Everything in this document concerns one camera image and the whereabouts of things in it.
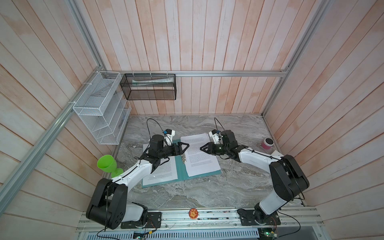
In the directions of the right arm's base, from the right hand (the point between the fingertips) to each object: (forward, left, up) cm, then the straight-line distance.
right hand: (201, 149), depth 88 cm
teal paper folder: (-10, +12, -11) cm, 19 cm away
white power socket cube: (+3, -49, -9) cm, 50 cm away
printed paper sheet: (-10, +22, -11) cm, 27 cm away
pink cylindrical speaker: (+9, -45, -7) cm, 46 cm away
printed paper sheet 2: (-4, +2, -10) cm, 11 cm away
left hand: (-3, +9, +5) cm, 11 cm away
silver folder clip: (-1, +11, -11) cm, 16 cm away
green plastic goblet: (-13, +50, +5) cm, 52 cm away
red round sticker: (-32, +5, -11) cm, 34 cm away
